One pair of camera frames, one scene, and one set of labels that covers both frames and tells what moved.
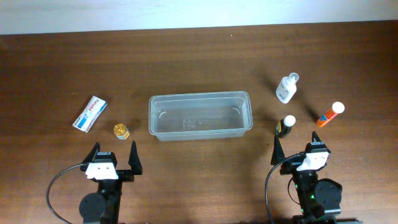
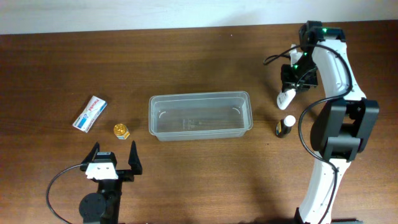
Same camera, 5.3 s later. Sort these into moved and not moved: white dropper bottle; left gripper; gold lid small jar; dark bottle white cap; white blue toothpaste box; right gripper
Moved: right gripper; white dropper bottle
Not moved: gold lid small jar; white blue toothpaste box; left gripper; dark bottle white cap
